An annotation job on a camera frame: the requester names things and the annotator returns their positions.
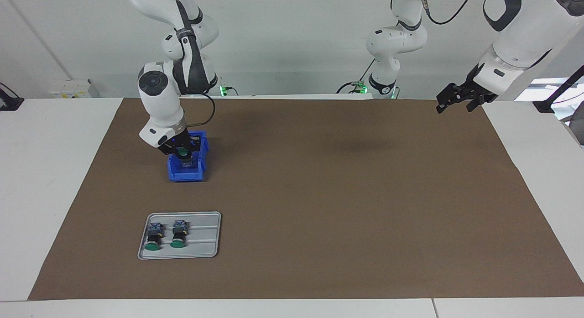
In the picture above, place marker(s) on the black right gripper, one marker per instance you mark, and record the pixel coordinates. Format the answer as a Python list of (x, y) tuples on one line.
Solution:
[(173, 142)]

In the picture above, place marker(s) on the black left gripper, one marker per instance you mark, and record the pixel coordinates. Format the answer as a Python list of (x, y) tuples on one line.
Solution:
[(479, 92)]

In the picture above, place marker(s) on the green push button switch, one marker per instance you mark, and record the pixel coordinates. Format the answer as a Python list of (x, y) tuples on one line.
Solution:
[(179, 236), (183, 151), (153, 238)]

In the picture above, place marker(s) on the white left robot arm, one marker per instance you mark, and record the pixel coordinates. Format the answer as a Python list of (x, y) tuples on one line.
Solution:
[(524, 30)]

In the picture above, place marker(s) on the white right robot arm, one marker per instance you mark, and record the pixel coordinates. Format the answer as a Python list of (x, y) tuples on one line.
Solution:
[(159, 103)]

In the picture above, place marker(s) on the blue plastic storage bin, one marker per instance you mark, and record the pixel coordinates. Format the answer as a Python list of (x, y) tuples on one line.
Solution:
[(191, 173)]

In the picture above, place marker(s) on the green lit base plug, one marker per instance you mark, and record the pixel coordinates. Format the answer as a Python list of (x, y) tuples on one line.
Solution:
[(359, 85), (223, 91)]

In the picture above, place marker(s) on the black clamp with rod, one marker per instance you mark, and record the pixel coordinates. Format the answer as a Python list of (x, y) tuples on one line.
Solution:
[(545, 106)]

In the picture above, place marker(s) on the grey metal tray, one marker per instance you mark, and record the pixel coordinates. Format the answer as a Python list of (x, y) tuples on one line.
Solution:
[(205, 236)]

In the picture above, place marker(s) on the brown table mat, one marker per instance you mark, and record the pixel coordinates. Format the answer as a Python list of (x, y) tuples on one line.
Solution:
[(365, 217)]

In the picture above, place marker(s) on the black table clamp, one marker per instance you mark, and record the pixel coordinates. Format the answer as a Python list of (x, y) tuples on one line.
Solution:
[(9, 102)]

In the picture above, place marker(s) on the white wall socket box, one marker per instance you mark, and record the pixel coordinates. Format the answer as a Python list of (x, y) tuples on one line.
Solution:
[(73, 89)]

